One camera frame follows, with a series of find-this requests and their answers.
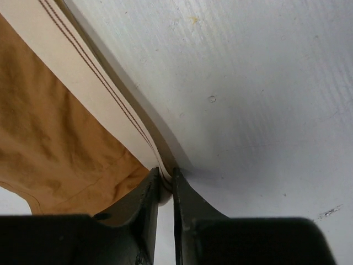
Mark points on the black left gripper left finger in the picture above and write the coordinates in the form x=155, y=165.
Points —
x=132, y=225

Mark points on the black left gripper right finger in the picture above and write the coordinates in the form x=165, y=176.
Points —
x=189, y=208

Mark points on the brown underwear cream waistband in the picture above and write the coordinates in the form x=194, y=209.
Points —
x=73, y=138

